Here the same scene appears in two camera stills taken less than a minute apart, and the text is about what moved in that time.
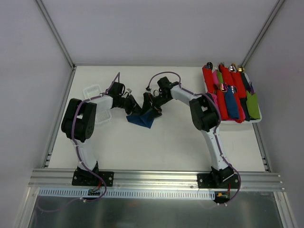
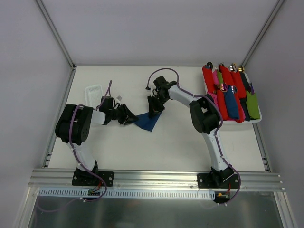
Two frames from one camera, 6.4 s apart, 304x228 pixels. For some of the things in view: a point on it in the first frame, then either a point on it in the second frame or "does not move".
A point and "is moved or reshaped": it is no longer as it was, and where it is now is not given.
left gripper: [129, 105] → [123, 114]
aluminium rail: [48, 179] does not move
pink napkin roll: [215, 77] does not move
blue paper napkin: [146, 119] is moved or reshaped
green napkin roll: [252, 106] does not move
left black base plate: [84, 177] does not move
